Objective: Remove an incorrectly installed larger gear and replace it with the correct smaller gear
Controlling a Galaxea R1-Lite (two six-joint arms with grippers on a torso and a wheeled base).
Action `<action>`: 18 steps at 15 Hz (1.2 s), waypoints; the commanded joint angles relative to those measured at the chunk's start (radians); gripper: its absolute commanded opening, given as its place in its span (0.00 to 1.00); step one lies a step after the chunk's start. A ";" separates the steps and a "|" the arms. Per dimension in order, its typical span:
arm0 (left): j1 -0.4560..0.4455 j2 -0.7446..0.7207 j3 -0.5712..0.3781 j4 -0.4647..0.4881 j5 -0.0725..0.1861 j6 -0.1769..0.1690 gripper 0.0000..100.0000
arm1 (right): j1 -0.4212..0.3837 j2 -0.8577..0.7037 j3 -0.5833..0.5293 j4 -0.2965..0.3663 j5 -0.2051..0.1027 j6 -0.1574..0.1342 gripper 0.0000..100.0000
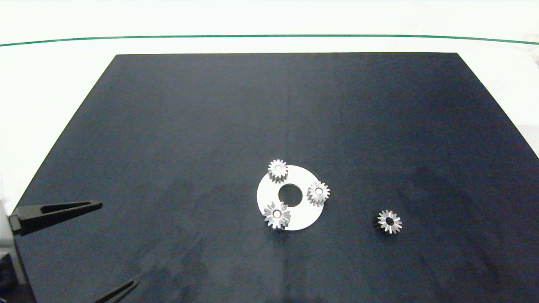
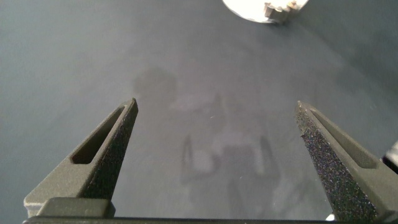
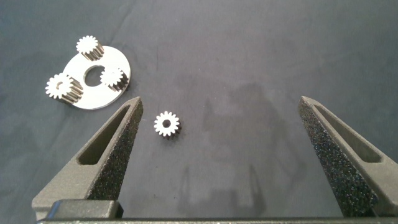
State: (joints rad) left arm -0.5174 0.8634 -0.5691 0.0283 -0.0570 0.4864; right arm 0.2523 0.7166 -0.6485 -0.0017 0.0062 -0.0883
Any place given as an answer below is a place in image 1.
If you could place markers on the small steel gear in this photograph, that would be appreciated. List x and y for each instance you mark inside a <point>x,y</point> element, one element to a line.
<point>324,193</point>
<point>396,223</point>
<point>283,170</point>

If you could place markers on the dark rectangular mat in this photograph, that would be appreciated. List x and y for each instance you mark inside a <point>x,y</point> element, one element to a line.
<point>202,126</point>

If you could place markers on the round white plate with pins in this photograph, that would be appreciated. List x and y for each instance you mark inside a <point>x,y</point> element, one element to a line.
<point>304,216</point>

